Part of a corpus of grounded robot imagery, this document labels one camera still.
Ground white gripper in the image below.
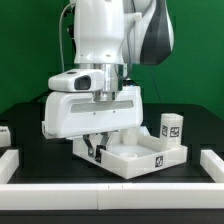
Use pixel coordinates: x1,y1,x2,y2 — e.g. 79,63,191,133
44,86,143,163

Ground white square tabletop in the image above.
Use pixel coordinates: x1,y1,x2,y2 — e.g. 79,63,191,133
73,127,187,179

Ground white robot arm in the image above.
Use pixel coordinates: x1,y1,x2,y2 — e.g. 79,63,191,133
42,0,174,162

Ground white front fence bar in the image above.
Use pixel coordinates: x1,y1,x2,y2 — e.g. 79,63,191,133
0,183,224,210

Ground white fence bar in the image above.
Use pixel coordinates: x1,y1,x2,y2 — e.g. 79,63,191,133
0,150,19,184
200,150,224,183
0,183,224,210

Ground white left fence bar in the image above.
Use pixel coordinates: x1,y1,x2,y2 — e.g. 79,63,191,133
0,150,19,184

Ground white right fence bar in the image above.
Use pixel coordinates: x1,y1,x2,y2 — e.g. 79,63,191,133
200,150,224,183

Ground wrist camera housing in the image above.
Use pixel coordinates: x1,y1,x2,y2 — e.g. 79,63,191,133
48,69,105,92

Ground black cable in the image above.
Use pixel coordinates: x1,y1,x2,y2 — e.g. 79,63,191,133
30,91,54,103

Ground white cable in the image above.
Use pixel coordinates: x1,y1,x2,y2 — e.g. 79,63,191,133
58,2,76,73

